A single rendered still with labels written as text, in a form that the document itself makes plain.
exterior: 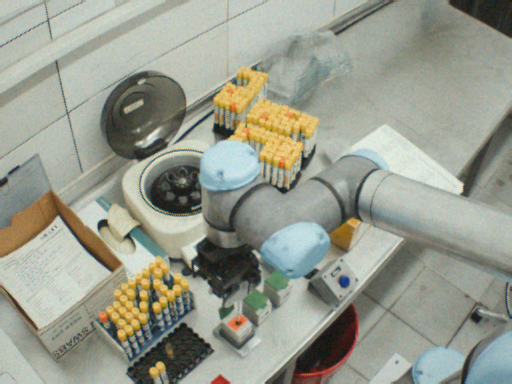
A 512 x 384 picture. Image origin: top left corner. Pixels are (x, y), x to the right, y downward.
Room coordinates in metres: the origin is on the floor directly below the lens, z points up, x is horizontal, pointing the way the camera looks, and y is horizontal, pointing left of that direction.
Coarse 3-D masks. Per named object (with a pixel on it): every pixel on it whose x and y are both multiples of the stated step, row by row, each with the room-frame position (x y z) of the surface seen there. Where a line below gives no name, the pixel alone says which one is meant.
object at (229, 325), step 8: (232, 312) 0.55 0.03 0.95; (224, 320) 0.53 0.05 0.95; (232, 320) 0.53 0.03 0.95; (240, 320) 0.53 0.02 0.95; (248, 320) 0.53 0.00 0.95; (224, 328) 0.52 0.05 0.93; (232, 328) 0.51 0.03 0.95; (240, 328) 0.51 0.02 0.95; (248, 328) 0.52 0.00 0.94; (232, 336) 0.51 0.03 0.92; (240, 336) 0.50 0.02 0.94
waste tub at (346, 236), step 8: (344, 224) 0.77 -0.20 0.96; (352, 224) 0.76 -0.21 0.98; (360, 224) 0.78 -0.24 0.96; (368, 224) 0.82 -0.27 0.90; (336, 232) 0.78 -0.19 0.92; (344, 232) 0.77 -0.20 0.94; (352, 232) 0.76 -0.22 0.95; (360, 232) 0.79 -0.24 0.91; (336, 240) 0.78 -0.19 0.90; (344, 240) 0.76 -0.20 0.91; (352, 240) 0.76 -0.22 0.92; (344, 248) 0.76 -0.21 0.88
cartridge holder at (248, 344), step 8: (216, 328) 0.54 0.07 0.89; (224, 336) 0.51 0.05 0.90; (248, 336) 0.51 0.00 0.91; (256, 336) 0.52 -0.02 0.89; (232, 344) 0.50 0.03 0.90; (240, 344) 0.49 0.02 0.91; (248, 344) 0.50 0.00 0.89; (256, 344) 0.50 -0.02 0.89; (240, 352) 0.48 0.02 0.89; (248, 352) 0.49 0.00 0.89
